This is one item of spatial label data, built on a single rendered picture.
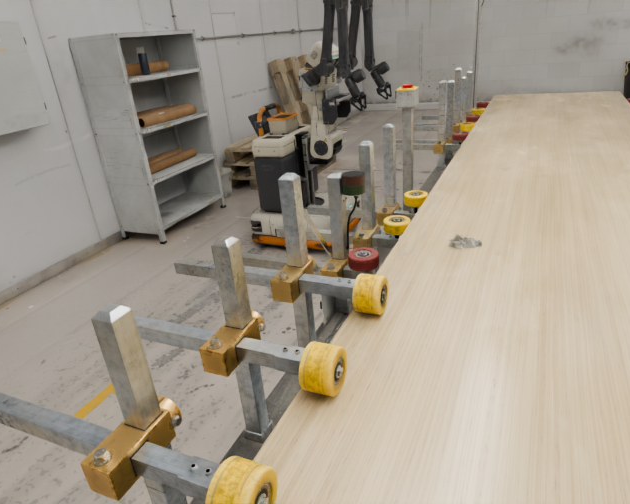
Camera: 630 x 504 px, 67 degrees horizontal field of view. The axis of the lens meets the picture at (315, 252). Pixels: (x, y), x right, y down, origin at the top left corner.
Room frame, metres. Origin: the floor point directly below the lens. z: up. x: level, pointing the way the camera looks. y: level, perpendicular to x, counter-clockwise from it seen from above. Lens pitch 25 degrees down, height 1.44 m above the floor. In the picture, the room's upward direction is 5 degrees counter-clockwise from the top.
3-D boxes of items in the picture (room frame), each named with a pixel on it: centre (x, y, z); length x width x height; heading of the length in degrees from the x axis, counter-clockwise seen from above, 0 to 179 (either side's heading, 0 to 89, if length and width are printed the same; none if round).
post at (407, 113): (1.87, -0.41, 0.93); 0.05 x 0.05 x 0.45; 64
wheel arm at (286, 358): (0.73, 0.22, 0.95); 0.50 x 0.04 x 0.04; 64
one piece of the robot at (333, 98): (3.30, -0.23, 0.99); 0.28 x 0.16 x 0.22; 154
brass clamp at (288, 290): (0.95, 0.05, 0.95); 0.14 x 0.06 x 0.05; 154
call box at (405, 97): (1.87, -0.40, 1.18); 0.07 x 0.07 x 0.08; 64
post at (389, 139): (1.64, -0.29, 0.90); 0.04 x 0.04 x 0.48; 64
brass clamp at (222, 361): (0.72, 0.16, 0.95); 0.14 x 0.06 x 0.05; 154
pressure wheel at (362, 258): (1.12, -0.12, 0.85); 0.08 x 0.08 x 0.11
